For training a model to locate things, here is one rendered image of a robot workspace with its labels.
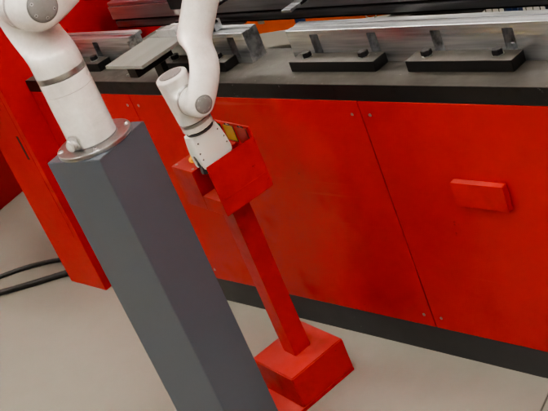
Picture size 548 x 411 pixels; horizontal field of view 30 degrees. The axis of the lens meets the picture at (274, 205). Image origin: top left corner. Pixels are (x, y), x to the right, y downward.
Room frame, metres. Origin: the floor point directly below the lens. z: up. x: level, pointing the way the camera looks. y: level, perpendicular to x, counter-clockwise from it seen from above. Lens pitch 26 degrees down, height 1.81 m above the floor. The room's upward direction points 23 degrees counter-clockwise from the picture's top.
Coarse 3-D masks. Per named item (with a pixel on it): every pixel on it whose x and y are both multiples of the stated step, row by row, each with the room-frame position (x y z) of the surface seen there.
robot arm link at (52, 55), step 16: (0, 0) 2.33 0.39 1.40; (0, 16) 2.36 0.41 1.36; (16, 32) 2.37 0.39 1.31; (32, 32) 2.37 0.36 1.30; (48, 32) 2.37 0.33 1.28; (64, 32) 2.38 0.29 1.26; (16, 48) 2.36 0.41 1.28; (32, 48) 2.34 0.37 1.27; (48, 48) 2.31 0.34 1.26; (64, 48) 2.31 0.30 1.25; (32, 64) 2.31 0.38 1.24; (48, 64) 2.29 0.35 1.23; (64, 64) 2.29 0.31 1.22; (80, 64) 2.32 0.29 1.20; (48, 80) 2.29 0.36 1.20
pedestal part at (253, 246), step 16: (240, 208) 2.48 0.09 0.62; (240, 224) 2.47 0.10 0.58; (256, 224) 2.49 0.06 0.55; (240, 240) 2.49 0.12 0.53; (256, 240) 2.48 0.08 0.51; (256, 256) 2.47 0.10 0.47; (256, 272) 2.48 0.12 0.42; (272, 272) 2.49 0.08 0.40; (256, 288) 2.52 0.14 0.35; (272, 288) 2.48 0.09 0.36; (272, 304) 2.47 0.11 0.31; (288, 304) 2.49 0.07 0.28; (272, 320) 2.51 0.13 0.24; (288, 320) 2.48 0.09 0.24; (288, 336) 2.47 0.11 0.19; (304, 336) 2.49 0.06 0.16
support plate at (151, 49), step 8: (144, 40) 3.03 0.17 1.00; (152, 40) 2.99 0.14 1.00; (160, 40) 2.96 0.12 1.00; (168, 40) 2.93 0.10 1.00; (176, 40) 2.89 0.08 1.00; (136, 48) 2.98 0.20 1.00; (144, 48) 2.94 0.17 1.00; (152, 48) 2.91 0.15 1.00; (160, 48) 2.88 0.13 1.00; (168, 48) 2.86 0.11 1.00; (120, 56) 2.96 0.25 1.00; (128, 56) 2.93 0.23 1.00; (136, 56) 2.90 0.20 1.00; (144, 56) 2.86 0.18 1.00; (152, 56) 2.83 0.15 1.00; (160, 56) 2.83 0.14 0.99; (112, 64) 2.92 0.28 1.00; (120, 64) 2.88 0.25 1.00; (128, 64) 2.85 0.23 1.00; (136, 64) 2.82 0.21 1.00; (144, 64) 2.80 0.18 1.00
